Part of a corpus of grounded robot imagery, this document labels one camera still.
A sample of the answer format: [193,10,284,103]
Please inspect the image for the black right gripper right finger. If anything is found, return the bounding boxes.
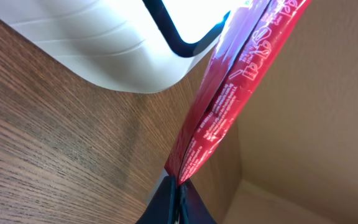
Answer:
[179,179,216,224]

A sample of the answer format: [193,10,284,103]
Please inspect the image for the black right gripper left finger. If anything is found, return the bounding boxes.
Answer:
[136,176,176,224]

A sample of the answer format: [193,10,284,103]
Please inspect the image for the red tube packet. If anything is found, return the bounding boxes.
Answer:
[165,0,311,185]

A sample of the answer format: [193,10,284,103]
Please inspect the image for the white barcode scanner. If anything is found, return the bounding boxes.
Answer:
[0,0,249,93]

